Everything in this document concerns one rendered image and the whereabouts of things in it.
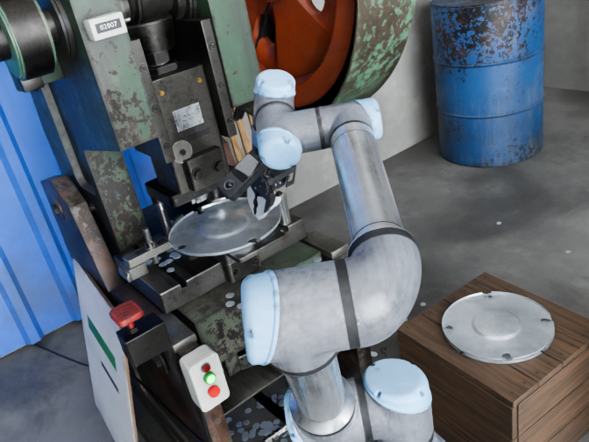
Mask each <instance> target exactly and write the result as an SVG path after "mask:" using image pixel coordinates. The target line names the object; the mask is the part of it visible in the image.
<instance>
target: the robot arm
mask: <svg viewBox="0 0 589 442"><path fill-rule="evenodd" d="M253 92H254V103H253V116H252V150H251V151H250V152H249V153H248V154H247V155H246V156H245V157H244V158H243V159H242V160H241V161H240V162H239V163H238V164H237V165H236V166H235V167H234V168H233V169H232V170H231V171H230V172H229V173H228V174H227V175H226V176H225V177H224V178H223V179H222V180H221V181H220V182H219V183H218V188H219V189H220V190H221V191H222V192H223V193H224V194H225V195H226V196H227V197H228V198H229V199H230V200H231V201H236V200H237V199H238V198H239V197H240V196H241V195H242V194H243V193H244V192H245V194H246V197H247V199H248V203H249V205H250V207H251V210H252V214H253V215H254V216H255V217H256V218H257V219H258V220H260V219H262V218H263V217H265V216H266V215H267V213H268V212H269V211H270V210H271V209H272V208H274V207H275V206H276V205H278V204H279V203H280V201H281V197H280V196H275V192H274V190H276V189H279V188H281V187H283V186H284V185H285V184H286V188H287V187H289V186H290V185H292V184H294V183H295V171H296V165H295V164H296V163H297V162H298V161H299V160H300V158H301V156H302V153H308V152H313V151H318V150H323V149H327V148H331V150H332V153H333V158H334V161H335V166H336V171H337V178H338V181H339V186H340V190H341V194H342V198H343V202H344V210H345V214H346V218H347V223H348V226H349V231H350V234H351V244H350V246H349V248H348V253H347V256H348V258H343V259H339V260H329V261H324V262H318V263H314V264H308V265H303V266H298V267H289V268H283V269H278V270H273V271H272V270H271V269H269V270H266V271H264V272H263V273H259V274H252V275H249V276H247V277H245V278H244V280H243V281H242V284H241V308H242V319H243V329H244V337H245V350H246V356H247V359H248V361H249V362H250V363H251V364H253V365H261V366H265V365H267V364H270V365H271V366H272V367H273V368H274V369H276V370H277V371H279V372H280V373H283V374H284V375H285V377H286V379H287V383H288V385H289V387H290V389H288V390H287V392H286V394H285V396H284V412H285V419H286V423H287V429H288V432H289V433H290V438H291V440H292V442H367V441H372V442H441V441H440V439H439V438H438V436H437V435H436V433H435V431H434V426H433V417H432V409H431V401H432V396H431V392H430V390H429V383H428V380H427V377H426V376H425V374H424V373H423V371H422V370H421V369H420V368H419V367H417V366H416V365H412V364H411V363H410V362H408V361H405V360H400V359H384V360H378V361H375V362H374V363H373V365H372V366H369V367H368V368H367V369H366V371H365V373H364V376H360V377H352V378H347V379H345V378H344V377H343V376H342V375H341V373H340V369H339V365H338V361H337V354H338V352H340V351H345V350H350V349H355V348H362V347H367V346H373V345H376V344H378V343H379V342H381V341H383V340H385V339H387V338H388V337H390V336H391V335H392V334H393V333H394V332H396V331H397V330H398V328H399V327H400V326H401V325H402V324H403V323H404V321H405V320H406V318H407V317H408V315H409V313H410V311H411V310H412V308H413V306H414V304H415V300H416V298H417V295H418V292H419V288H420V284H421V277H422V263H421V256H420V253H419V250H418V247H417V244H416V242H415V238H414V237H413V235H412V234H411V233H410V232H408V231H407V230H405V229H404V228H403V225H402V222H401V218H400V214H399V211H398V209H397V206H396V203H395V200H394V195H393V192H392V190H391V187H390V184H389V181H388V178H387V173H386V170H385V168H384V165H383V161H382V159H381V156H380V151H379V148H378V145H377V142H376V139H379V138H381V136H382V133H383V128H382V120H381V115H380V107H379V105H378V103H377V101H376V100H375V99H373V98H364V99H352V100H351V101H348V102H343V103H334V104H330V105H325V106H320V107H315V108H310V109H306V110H297V111H295V106H294V99H295V79H294V77H293V76H292V75H291V74H289V73H288V72H285V71H283V70H279V69H268V70H265V71H263V72H261V73H260V74H258V76H257V78H256V82H255V89H254V90H253ZM293 172H294V174H293V180H292V181H290V182H289V181H288V180H289V179H290V175H289V174H291V173H293Z"/></svg>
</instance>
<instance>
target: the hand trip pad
mask: <svg viewBox="0 0 589 442"><path fill-rule="evenodd" d="M109 314H110V318H111V319H112V320H113V321H114V322H115V323H116V324H117V326H120V327H124V326H126V325H127V327H128V329H132V328H134V327H135V324H134V321H136V320H138V319H140V318H141V317H142V316H143V314H144V312H143V311H142V309H141V308H140V307H139V306H138V305H137V304H136V303H135V302H133V301H127V302H125V303H122V304H120V305H118V306H117V307H115V308H113V309H112V310H110V313H109Z"/></svg>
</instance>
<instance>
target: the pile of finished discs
mask: <svg viewBox="0 0 589 442"><path fill-rule="evenodd" d="M442 327H443V332H444V336H445V338H446V340H447V341H448V342H449V344H450V345H451V346H452V347H453V348H454V349H456V350H457V351H458V352H462V354H463V355H465V356H467V357H469V358H472V359H474V360H479V361H483V362H487V363H495V364H509V363H516V362H522V361H525V360H530V359H532V358H534V357H536V356H537V355H539V354H541V353H542V352H540V351H541V350H542V351H545V350H546V349H547V348H548V347H549V346H550V344H551V342H552V340H553V339H554V334H555V327H554V322H553V321H552V319H551V317H550V313H549V312H548V311H547V310H546V309H545V308H544V307H543V306H542V305H541V304H539V303H537V302H535V301H534V300H532V299H529V298H527V297H526V296H521V295H517V294H514V293H508V292H500V291H491V293H488V295H486V294H482V292H480V293H476V294H472V295H469V296H465V297H463V298H461V299H459V300H457V301H456V302H455V303H453V304H452V305H451V306H450V307H449V308H448V309H447V310H446V312H445V313H444V316H443V320H442Z"/></svg>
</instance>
